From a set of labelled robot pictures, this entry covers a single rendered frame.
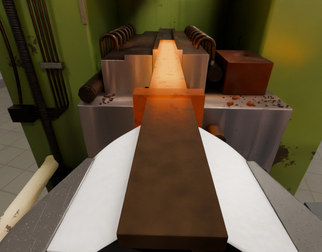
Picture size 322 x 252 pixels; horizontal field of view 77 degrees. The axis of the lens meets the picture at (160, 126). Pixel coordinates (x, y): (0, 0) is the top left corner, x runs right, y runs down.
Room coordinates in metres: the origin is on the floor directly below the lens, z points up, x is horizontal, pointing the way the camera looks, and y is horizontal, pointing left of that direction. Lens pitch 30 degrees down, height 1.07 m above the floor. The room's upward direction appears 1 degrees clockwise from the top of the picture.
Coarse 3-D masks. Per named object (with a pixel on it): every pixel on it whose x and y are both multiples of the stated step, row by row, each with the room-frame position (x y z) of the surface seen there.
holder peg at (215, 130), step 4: (212, 124) 0.32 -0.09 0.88; (216, 124) 0.32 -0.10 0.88; (208, 128) 0.31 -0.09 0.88; (212, 128) 0.30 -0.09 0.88; (216, 128) 0.30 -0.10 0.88; (220, 128) 0.31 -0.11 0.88; (212, 132) 0.29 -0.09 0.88; (216, 132) 0.29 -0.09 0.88; (220, 132) 0.29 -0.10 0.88; (216, 136) 0.28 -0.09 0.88; (220, 136) 0.28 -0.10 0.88; (224, 136) 0.28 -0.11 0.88; (224, 140) 0.28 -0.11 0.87
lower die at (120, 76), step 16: (144, 32) 0.75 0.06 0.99; (160, 32) 0.65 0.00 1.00; (176, 32) 0.74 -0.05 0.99; (128, 48) 0.50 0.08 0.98; (144, 48) 0.44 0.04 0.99; (192, 48) 0.44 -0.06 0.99; (112, 64) 0.38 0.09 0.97; (128, 64) 0.38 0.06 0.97; (144, 64) 0.38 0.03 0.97; (192, 64) 0.38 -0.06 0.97; (112, 80) 0.38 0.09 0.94; (128, 80) 0.38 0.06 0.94; (144, 80) 0.38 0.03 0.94; (192, 80) 0.38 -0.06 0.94
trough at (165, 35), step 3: (162, 30) 0.78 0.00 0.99; (165, 30) 0.78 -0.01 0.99; (168, 30) 0.78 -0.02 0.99; (171, 30) 0.78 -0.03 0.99; (162, 33) 0.75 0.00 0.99; (165, 33) 0.76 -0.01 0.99; (168, 33) 0.76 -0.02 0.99; (171, 33) 0.75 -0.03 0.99; (162, 36) 0.68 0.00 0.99; (165, 36) 0.68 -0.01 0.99; (168, 36) 0.68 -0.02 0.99; (171, 36) 0.68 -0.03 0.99; (162, 39) 0.61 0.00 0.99; (165, 39) 0.61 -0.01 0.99; (168, 39) 0.61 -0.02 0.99; (171, 39) 0.62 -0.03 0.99; (174, 39) 0.51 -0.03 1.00; (159, 42) 0.46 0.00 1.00
